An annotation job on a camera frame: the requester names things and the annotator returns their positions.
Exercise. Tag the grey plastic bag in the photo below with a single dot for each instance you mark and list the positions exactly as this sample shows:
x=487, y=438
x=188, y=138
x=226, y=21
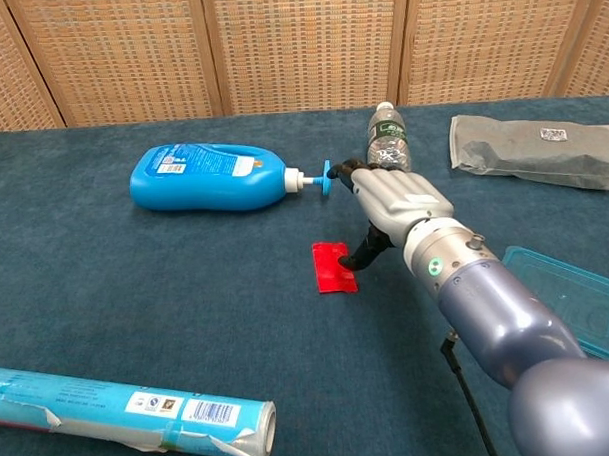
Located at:
x=522, y=150

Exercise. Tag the woven bamboo folding screen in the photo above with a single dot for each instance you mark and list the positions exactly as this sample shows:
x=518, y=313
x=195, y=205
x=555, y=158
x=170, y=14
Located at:
x=298, y=48

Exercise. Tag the blue felt table cover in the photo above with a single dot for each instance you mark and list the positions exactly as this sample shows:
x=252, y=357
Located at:
x=161, y=293

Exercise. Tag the clear plastic water bottle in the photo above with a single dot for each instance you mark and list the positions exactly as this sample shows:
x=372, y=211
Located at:
x=389, y=135

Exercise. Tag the blue pump detergent bottle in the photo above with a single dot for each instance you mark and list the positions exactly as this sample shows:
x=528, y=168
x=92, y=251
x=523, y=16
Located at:
x=203, y=184

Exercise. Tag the blue transparent container lid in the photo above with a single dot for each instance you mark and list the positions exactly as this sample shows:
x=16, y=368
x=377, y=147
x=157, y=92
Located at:
x=582, y=298

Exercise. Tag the blue cling film roll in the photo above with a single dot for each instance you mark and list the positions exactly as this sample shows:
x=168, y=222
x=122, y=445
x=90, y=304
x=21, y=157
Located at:
x=116, y=414

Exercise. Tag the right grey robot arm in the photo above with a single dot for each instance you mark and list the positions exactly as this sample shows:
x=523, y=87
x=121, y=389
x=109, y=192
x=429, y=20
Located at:
x=497, y=311

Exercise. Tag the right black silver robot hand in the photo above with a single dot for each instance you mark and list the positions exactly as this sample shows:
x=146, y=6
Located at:
x=398, y=199

